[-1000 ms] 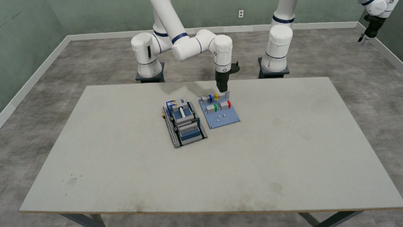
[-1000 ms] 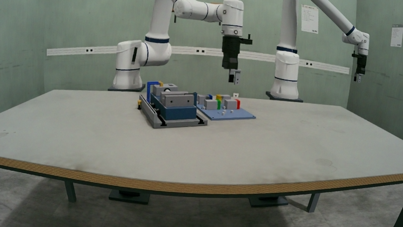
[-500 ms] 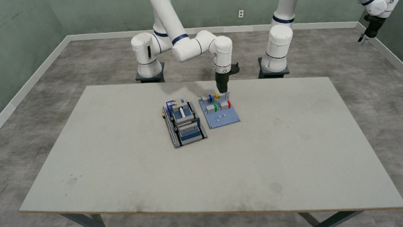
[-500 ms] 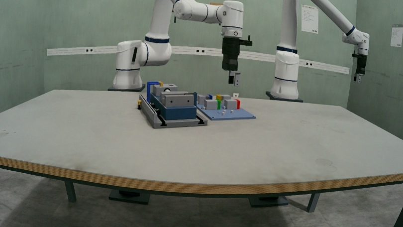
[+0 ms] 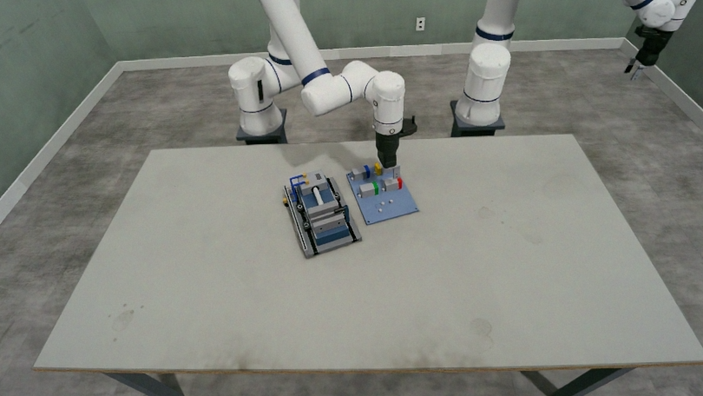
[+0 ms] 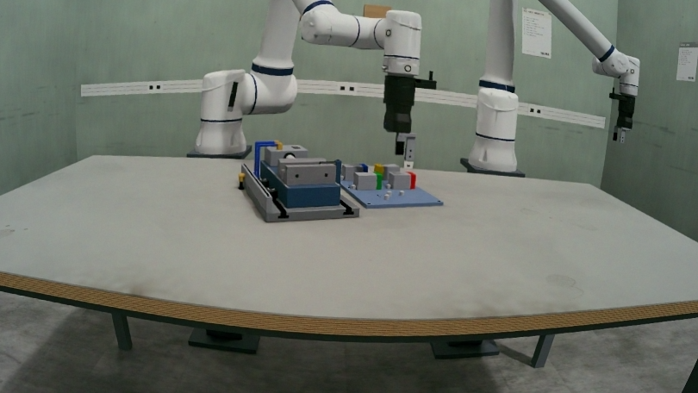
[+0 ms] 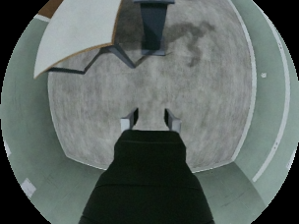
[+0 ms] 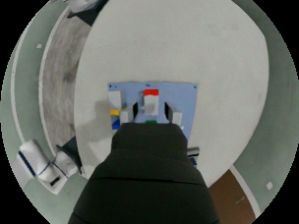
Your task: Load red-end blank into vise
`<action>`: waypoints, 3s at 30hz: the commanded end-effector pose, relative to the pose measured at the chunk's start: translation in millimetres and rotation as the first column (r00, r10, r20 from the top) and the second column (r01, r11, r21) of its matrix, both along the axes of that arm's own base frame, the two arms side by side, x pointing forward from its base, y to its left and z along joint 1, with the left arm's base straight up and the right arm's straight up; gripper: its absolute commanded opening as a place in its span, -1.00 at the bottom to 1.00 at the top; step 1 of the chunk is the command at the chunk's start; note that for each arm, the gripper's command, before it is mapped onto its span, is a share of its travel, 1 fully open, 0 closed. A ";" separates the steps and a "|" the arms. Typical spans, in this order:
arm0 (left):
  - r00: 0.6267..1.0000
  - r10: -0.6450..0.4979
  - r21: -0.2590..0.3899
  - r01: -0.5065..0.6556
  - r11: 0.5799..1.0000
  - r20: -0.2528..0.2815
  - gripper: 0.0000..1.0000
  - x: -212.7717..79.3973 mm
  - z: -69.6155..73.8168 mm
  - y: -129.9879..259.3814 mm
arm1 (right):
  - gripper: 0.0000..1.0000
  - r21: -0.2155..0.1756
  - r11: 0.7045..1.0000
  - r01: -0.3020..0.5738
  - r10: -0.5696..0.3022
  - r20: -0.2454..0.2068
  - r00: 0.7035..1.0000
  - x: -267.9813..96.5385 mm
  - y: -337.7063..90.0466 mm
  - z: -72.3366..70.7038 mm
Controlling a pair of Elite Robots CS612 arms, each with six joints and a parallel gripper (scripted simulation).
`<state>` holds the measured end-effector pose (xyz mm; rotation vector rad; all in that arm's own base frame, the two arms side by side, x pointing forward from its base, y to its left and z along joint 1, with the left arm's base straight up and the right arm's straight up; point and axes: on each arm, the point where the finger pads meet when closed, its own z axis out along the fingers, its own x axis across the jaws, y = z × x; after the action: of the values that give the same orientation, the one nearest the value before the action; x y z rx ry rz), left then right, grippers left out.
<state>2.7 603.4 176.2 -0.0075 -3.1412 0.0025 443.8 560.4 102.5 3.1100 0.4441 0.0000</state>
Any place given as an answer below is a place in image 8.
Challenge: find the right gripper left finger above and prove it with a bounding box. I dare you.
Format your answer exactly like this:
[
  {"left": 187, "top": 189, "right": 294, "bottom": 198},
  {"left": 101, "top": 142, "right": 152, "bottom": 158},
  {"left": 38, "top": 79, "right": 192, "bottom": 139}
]
[{"left": 119, "top": 101, "right": 138, "bottom": 125}]

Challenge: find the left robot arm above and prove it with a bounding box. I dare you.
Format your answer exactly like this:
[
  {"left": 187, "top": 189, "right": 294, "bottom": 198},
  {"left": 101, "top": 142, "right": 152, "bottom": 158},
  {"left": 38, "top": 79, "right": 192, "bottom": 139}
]
[{"left": 44, "top": 0, "right": 97, "bottom": 13}]

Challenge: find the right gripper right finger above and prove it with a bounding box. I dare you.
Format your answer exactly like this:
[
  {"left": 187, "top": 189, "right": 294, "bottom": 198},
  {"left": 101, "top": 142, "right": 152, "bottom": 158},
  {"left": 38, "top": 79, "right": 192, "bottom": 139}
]
[{"left": 164, "top": 101, "right": 182, "bottom": 128}]

